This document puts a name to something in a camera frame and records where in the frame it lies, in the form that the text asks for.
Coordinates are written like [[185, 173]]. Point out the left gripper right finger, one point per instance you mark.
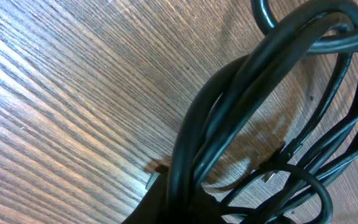
[[206, 209]]

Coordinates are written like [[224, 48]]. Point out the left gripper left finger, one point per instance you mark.
[[151, 208]]

